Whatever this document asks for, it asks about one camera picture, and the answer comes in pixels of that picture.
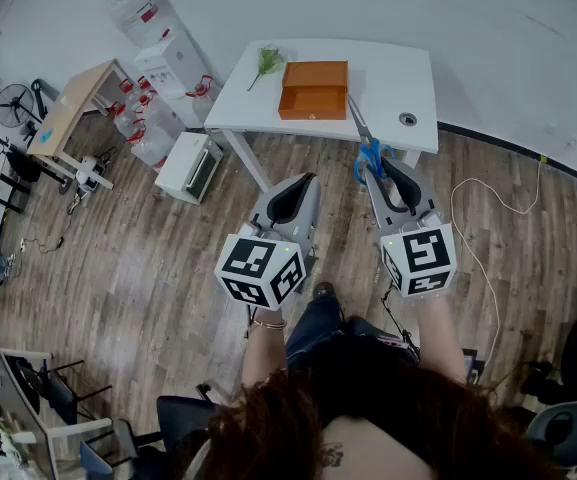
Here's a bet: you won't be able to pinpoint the small white machine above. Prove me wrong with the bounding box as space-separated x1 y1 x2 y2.
75 155 107 194

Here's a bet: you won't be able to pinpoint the black floor cable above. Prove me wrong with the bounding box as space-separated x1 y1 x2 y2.
20 235 67 255

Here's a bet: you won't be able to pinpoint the large clear dispenser bottle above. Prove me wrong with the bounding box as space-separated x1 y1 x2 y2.
105 0 174 49

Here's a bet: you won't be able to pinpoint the light wooden desk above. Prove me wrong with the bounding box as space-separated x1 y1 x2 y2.
26 58 139 192

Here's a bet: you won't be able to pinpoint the white table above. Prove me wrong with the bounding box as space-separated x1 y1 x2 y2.
203 37 440 192

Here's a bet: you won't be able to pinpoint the person's left forearm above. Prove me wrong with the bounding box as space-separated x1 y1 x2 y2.
240 305 289 389

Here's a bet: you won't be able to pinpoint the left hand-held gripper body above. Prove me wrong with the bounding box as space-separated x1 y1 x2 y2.
214 211 315 312

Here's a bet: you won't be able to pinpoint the green artificial plant sprig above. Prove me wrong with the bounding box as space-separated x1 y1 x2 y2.
246 46 288 93

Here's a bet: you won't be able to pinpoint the black standing fan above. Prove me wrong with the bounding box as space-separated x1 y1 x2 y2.
0 83 37 130

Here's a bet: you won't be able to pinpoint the white floor cable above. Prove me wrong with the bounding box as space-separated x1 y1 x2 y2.
450 157 544 374

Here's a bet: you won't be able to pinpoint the person's black top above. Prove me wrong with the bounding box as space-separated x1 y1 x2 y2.
287 317 469 444

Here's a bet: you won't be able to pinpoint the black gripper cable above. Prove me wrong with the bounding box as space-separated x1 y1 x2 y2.
380 285 422 362

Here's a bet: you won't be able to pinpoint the black chair seat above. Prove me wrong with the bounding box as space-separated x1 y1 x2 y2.
5 150 43 184

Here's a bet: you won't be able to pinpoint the black office chair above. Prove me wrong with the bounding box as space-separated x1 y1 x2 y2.
156 382 224 469

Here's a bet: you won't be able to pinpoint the white water dispenser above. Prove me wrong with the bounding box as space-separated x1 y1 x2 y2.
134 32 219 129

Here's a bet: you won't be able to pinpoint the person's blue jeans leg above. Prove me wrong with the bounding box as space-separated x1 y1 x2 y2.
285 295 349 369

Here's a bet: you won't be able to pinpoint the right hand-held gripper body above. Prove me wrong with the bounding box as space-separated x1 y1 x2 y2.
378 209 458 299

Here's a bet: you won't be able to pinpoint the black screen device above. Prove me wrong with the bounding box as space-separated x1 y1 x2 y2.
462 348 487 384

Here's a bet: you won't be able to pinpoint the blue-handled scissors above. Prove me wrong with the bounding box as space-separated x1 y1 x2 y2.
346 93 397 185

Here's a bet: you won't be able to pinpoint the person's right forearm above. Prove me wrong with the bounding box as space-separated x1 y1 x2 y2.
414 292 469 385

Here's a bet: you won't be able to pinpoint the cluster of red-handled water jugs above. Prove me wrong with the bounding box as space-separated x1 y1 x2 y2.
109 73 222 172

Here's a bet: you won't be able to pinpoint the orange wooden box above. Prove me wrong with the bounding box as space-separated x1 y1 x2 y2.
277 60 350 121

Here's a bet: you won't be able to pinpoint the grey desk with white frame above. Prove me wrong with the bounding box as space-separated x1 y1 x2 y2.
0 340 114 480

